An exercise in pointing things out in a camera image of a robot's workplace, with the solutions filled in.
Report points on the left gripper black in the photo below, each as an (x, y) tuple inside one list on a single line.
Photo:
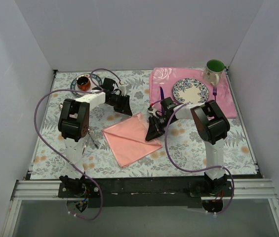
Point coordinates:
[(120, 103)]

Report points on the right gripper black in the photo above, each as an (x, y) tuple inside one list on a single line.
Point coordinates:
[(157, 122)]

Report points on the salmon pink cloth napkin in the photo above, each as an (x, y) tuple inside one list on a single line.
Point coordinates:
[(127, 140)]

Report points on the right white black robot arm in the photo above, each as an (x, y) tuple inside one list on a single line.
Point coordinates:
[(212, 127)]

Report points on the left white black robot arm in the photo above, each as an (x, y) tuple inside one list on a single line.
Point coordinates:
[(74, 126)]

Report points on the green inside floral mug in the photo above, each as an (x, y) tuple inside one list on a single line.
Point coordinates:
[(212, 72)]

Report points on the floral tablecloth mat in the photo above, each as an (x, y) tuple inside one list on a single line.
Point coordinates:
[(182, 152)]

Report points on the green rimmed white saucer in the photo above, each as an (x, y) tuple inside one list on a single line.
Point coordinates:
[(94, 79)]

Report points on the purple plastic knife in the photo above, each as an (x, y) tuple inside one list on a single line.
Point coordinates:
[(161, 93)]

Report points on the pink rose placemat cloth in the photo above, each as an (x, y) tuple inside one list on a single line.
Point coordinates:
[(167, 77)]

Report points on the small brown cup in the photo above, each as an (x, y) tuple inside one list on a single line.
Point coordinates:
[(83, 83)]

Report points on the silver fork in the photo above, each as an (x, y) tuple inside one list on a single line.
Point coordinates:
[(93, 141)]

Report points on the blue floral patterned plate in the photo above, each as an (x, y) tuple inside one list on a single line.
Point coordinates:
[(190, 91)]

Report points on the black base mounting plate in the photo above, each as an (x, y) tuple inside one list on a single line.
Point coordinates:
[(137, 192)]

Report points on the purple plastic fork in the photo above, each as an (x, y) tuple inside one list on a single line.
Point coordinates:
[(214, 92)]

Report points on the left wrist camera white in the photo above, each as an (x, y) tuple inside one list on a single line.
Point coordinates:
[(122, 89)]

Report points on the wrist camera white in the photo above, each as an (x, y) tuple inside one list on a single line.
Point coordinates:
[(122, 89), (151, 111)]

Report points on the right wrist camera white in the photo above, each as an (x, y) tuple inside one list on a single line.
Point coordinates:
[(151, 111)]

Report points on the aluminium frame rail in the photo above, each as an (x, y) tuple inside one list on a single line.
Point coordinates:
[(48, 190)]

